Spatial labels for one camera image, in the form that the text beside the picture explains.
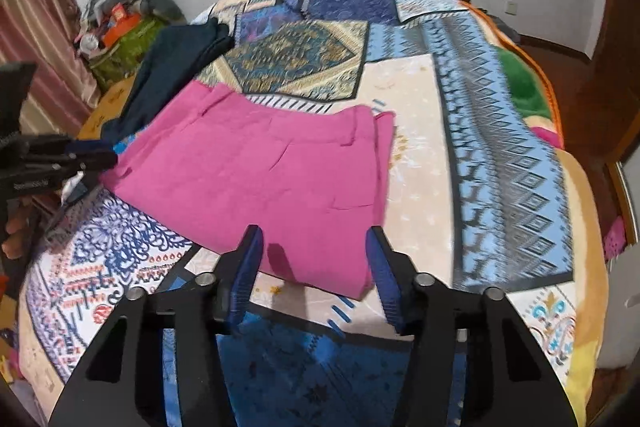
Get pink pants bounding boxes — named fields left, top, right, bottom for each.
left=102, top=81, right=395, bottom=298

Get green patterned bag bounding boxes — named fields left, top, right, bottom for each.
left=88, top=16, right=166, bottom=93

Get striped brown curtain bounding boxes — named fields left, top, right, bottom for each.
left=1, top=0, right=100, bottom=135

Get beige orange blanket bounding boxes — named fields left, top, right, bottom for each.
left=465, top=4, right=608, bottom=426

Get orange box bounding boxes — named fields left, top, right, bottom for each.
left=102, top=3, right=142, bottom=48

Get dark navy folded garment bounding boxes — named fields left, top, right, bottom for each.
left=101, top=17, right=234, bottom=145

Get blue patchwork bedspread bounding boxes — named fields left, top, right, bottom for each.
left=18, top=0, right=574, bottom=426

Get grey garment on pile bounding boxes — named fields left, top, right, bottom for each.
left=81, top=0, right=186, bottom=25

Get green blanket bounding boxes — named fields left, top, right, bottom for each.
left=496, top=48, right=551, bottom=119

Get brown wooden door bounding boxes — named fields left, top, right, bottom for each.
left=563, top=0, right=639, bottom=157

